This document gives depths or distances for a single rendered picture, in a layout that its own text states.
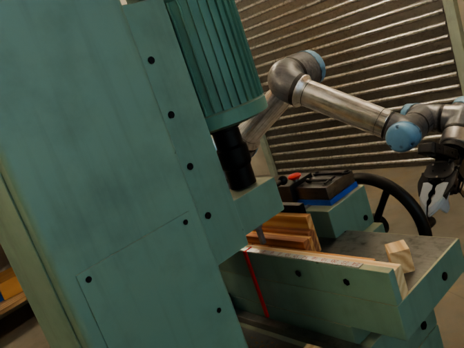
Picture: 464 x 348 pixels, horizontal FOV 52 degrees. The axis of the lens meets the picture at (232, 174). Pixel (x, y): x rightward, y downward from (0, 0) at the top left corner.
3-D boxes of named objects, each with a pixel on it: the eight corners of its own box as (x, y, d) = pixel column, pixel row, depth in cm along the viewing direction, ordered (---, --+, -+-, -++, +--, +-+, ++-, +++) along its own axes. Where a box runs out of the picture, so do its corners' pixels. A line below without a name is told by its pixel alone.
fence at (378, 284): (402, 300, 69) (393, 267, 68) (397, 307, 68) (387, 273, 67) (175, 257, 115) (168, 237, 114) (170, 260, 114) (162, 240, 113)
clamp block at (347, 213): (376, 221, 104) (366, 184, 102) (342, 251, 96) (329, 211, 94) (323, 219, 116) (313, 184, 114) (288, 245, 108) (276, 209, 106)
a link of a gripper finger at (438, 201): (448, 228, 110) (458, 195, 114) (438, 213, 107) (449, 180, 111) (436, 227, 113) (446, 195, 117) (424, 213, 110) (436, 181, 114)
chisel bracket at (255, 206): (287, 216, 92) (274, 175, 90) (237, 251, 84) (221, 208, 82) (261, 215, 98) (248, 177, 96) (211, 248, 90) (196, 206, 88)
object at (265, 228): (321, 254, 92) (313, 228, 90) (315, 258, 91) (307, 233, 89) (255, 245, 106) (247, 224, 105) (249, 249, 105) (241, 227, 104)
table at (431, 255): (489, 242, 87) (483, 213, 86) (409, 342, 69) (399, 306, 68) (262, 224, 134) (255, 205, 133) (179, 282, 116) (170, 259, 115)
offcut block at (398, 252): (389, 266, 79) (384, 244, 78) (409, 260, 79) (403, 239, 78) (395, 275, 76) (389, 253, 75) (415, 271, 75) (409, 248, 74)
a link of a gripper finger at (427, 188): (436, 227, 113) (446, 195, 117) (424, 213, 110) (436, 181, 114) (423, 226, 115) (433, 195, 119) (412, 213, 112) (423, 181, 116)
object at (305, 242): (317, 264, 88) (308, 237, 87) (311, 269, 87) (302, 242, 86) (252, 255, 102) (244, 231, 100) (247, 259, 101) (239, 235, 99)
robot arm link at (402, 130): (254, 61, 135) (422, 125, 112) (275, 52, 142) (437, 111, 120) (248, 98, 141) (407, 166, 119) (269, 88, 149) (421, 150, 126)
